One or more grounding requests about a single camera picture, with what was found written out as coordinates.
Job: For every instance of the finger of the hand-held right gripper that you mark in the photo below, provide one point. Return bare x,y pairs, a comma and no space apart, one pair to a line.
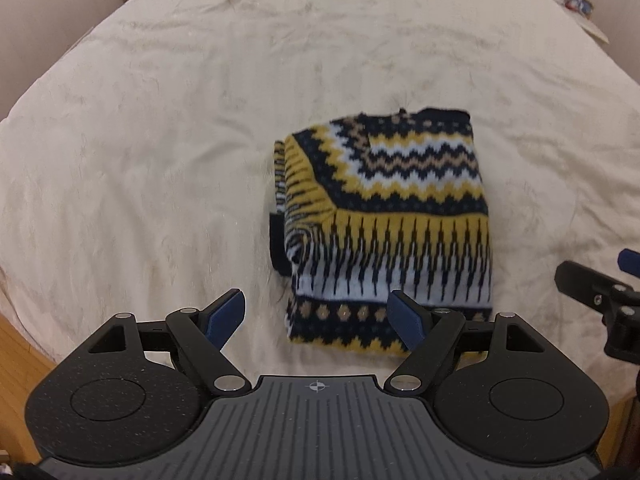
580,280
629,261

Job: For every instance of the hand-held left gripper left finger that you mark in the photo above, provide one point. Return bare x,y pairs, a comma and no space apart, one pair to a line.
227,317

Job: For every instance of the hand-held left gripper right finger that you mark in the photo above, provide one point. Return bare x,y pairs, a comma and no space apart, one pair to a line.
406,322

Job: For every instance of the navy yellow patterned knit sweater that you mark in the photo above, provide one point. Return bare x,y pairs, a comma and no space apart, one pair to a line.
400,185

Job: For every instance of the cream bedspread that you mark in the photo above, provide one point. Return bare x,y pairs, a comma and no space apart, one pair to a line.
150,160

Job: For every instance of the cream nightstand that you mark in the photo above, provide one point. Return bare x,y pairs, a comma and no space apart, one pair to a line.
590,27

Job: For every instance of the blue white box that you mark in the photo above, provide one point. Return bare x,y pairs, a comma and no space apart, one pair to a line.
580,6

